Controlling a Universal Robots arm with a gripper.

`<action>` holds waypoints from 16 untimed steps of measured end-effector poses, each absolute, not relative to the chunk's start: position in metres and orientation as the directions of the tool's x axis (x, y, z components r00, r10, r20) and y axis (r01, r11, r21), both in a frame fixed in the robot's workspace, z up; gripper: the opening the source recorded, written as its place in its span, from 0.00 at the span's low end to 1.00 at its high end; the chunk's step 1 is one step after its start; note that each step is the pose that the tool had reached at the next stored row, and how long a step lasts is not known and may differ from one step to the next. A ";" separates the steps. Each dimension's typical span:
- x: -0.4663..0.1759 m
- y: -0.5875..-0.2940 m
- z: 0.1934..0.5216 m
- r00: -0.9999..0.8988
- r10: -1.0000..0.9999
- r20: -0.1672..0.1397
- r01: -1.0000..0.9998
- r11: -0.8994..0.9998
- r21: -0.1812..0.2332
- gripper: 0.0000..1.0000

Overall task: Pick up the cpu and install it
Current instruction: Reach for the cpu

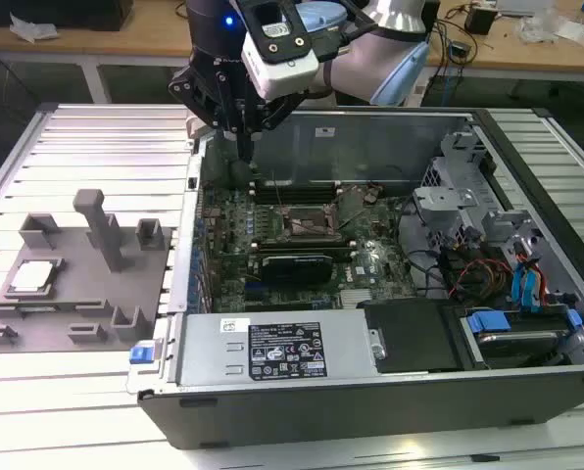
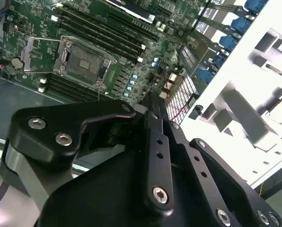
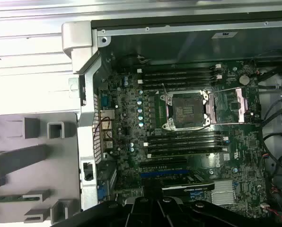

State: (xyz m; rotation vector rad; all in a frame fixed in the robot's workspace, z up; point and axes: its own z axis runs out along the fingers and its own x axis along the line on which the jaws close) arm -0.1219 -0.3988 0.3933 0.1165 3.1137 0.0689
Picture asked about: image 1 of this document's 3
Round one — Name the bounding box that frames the white long box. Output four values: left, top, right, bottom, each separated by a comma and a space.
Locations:
495, 0, 556, 16

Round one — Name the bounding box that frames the hard disk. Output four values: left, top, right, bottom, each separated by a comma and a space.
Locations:
476, 331, 563, 369

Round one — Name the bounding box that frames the blue hanging cable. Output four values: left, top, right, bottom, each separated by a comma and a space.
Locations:
441, 58, 455, 107

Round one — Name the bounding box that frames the wooden workbench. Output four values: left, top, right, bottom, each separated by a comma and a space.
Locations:
0, 0, 584, 107

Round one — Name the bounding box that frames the black and silver PC case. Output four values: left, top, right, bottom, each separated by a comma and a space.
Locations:
126, 105, 584, 450

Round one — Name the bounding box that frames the black plastic shroud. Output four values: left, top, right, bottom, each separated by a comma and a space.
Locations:
358, 299, 470, 374

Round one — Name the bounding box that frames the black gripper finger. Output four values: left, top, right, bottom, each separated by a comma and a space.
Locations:
168, 67, 245, 163
242, 91, 307, 164

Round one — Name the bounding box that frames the metal socket cover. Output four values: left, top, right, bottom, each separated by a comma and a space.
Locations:
337, 186, 371, 230

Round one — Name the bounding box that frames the blue disk carrier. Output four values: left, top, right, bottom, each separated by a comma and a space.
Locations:
466, 306, 583, 337

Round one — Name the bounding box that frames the white flat box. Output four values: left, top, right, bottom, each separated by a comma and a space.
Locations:
556, 17, 584, 53

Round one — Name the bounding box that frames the coloured power wire bundle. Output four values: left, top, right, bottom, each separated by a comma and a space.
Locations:
447, 257, 514, 301

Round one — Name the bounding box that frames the CPU with silver top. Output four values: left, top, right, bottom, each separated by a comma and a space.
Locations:
6, 258, 59, 296

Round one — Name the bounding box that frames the white wrist camera black mount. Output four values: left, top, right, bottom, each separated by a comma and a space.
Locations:
231, 0, 345, 103

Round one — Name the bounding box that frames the blue case latch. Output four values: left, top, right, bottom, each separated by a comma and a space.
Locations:
129, 344, 156, 365

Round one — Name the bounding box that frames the clear plastic bag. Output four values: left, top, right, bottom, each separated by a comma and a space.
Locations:
511, 7, 560, 43

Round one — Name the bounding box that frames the green motherboard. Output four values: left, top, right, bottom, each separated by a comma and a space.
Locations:
197, 183, 423, 315

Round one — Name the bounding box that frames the CPU socket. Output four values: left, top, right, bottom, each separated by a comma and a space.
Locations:
281, 201, 343, 240

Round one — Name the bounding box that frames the blue flat data cable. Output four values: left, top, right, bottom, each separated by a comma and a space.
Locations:
510, 262, 527, 308
524, 253, 544, 308

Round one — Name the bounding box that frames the large black box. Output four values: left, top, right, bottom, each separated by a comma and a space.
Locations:
0, 0, 135, 29

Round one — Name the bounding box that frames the silver power supply with label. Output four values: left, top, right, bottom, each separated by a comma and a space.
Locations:
176, 312, 372, 394

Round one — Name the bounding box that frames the grey parts rack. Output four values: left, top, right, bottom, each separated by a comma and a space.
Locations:
0, 188, 176, 354

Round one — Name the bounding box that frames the silver chipset heatsink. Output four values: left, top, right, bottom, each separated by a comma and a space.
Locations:
339, 288, 372, 310

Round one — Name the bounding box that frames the white crumpled bag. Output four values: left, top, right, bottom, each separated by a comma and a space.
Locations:
8, 12, 61, 44

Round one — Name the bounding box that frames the silver drive cage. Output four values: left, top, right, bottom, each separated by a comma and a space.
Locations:
412, 130, 549, 306

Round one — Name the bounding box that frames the black RAM slot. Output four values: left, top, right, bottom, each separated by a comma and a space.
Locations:
251, 190, 342, 198
251, 184, 341, 192
251, 177, 341, 186
251, 195, 342, 205

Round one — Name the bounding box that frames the black graphics card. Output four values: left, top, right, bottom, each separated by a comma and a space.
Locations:
259, 251, 336, 286

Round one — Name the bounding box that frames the small black cube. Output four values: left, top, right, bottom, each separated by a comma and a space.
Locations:
464, 5, 498, 36

